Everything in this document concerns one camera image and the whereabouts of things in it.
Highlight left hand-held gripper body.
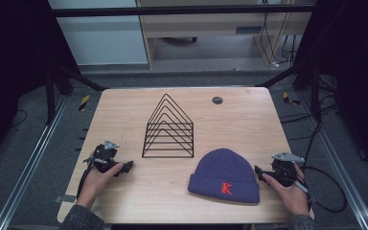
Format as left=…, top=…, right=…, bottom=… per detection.
left=82, top=138, right=123, bottom=175

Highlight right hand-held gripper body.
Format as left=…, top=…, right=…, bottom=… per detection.
left=269, top=150, right=307, bottom=188

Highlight person's right hand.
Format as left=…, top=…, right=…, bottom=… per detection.
left=262, top=163, right=311, bottom=218

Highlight person's left hand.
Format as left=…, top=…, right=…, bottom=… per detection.
left=75, top=162, right=125, bottom=211

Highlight purple knit beanie red letter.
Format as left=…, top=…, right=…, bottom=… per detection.
left=187, top=147, right=261, bottom=205

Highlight grey tape strip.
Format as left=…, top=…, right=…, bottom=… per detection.
left=54, top=195, right=78, bottom=204

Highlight yellow black striped tape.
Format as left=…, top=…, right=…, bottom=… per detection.
left=78, top=94, right=91, bottom=112
left=282, top=91, right=301, bottom=106

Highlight black metal stand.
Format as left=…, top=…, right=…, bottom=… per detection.
left=255, top=61, right=339, bottom=123
left=44, top=61, right=109, bottom=126

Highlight white cabinet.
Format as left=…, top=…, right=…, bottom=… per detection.
left=47, top=0, right=150, bottom=67

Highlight black horizontal bar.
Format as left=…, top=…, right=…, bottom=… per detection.
left=51, top=4, right=317, bottom=18

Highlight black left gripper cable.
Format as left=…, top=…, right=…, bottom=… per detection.
left=76, top=164, right=94, bottom=199

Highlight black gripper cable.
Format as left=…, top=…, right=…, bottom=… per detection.
left=76, top=164, right=94, bottom=199
left=295, top=165, right=349, bottom=214

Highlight black wire file rack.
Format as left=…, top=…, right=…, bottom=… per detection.
left=141, top=93, right=196, bottom=159

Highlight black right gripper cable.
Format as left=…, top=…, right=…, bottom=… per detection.
left=295, top=165, right=349, bottom=214

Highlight aluminium floor rail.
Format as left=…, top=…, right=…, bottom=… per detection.
left=0, top=95, right=70, bottom=230
left=295, top=92, right=368, bottom=230

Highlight black hanging cables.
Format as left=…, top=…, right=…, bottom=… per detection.
left=259, top=3, right=300, bottom=69

